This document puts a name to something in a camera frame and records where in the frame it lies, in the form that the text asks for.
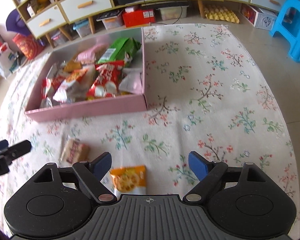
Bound brown biscuit packet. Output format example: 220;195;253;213
61;138;90;164

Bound orange white snack packet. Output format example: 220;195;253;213
110;165;147;199

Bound red candy wrapper snack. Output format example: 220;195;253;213
41;76;65;100

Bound red snack packet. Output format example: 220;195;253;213
86;60;125;100

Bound floral tablecloth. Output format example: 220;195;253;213
0;23;300;239

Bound pink cardboard box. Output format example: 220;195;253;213
25;28;148;122

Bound red lantern bag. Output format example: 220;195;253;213
12;34;44;60

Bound pink snack packet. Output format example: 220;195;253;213
75;44;108;64

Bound purple hat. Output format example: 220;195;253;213
6;9;31;36

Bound green snack packet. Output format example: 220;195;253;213
97;37;141;66

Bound wooden tv cabinet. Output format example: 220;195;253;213
8;0;289;48

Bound yellow egg tray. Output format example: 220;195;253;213
204;4;240;24

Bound red shoe box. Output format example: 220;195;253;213
122;9;155;28

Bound white printed box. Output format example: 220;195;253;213
240;3;277;31

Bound blue plastic stool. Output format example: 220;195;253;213
269;0;300;62

